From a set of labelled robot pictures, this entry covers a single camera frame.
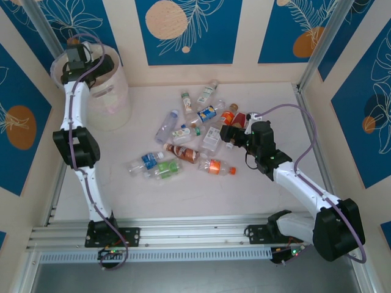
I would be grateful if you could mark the red plastic bottle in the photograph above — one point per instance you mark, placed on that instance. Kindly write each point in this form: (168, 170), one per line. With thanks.
(239, 119)

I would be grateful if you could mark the square clear bottle white label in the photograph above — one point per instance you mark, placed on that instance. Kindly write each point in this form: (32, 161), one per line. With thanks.
(212, 135)

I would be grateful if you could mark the clear bottle blue yellow label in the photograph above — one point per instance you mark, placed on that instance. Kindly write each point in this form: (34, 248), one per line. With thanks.
(207, 113)

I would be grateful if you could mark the orange label bottle orange cap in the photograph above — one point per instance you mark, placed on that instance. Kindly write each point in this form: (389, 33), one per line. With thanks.
(215, 166)

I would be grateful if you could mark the white label bottle green cap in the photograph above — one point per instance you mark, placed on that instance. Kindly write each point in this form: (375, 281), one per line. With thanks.
(183, 133)

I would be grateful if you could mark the copper brown bottle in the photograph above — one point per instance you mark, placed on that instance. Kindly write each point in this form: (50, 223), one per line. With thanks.
(183, 152)

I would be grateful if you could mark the clear bottle blue cap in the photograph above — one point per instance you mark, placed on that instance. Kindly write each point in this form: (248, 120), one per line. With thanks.
(166, 126)

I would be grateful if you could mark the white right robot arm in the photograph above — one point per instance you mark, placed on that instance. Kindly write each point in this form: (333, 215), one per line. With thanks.
(302, 183)

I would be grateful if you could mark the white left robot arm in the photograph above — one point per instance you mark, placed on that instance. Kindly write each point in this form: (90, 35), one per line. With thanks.
(91, 195)

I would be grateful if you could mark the white plastic bin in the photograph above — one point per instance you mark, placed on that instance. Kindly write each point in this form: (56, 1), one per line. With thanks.
(110, 107)

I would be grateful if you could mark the clear bottle green white label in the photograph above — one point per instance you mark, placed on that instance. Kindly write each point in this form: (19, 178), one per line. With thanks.
(205, 95)

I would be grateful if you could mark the small bottle orange white label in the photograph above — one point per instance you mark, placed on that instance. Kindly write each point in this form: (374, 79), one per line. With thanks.
(187, 105)

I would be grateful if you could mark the right controller board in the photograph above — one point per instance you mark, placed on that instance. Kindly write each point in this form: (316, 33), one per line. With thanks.
(290, 252)

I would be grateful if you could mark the controller board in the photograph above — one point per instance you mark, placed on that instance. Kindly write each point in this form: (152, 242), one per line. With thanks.
(290, 252)
(111, 251)

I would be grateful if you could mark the left controller board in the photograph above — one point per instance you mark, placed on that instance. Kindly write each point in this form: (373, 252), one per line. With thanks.
(111, 251)

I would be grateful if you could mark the aluminium right side rail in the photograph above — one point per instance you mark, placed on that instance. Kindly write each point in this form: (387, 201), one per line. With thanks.
(303, 100)

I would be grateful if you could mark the aluminium left frame post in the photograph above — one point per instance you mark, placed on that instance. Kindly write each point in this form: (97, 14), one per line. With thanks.
(42, 23)

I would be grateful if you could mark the aluminium frame post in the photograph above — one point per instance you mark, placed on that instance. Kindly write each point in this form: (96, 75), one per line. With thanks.
(322, 42)
(42, 23)

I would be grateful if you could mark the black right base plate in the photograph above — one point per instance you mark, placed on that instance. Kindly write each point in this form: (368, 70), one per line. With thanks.
(256, 233)

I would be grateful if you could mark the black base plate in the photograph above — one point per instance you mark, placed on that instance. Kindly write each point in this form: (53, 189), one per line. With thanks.
(256, 233)
(131, 236)

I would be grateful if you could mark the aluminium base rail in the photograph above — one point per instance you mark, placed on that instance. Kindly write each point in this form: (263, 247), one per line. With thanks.
(189, 232)

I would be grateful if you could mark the aluminium right frame post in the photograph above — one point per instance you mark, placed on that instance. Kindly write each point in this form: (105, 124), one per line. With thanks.
(322, 42)

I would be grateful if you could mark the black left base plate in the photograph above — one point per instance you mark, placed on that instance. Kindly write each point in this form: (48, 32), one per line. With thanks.
(131, 236)

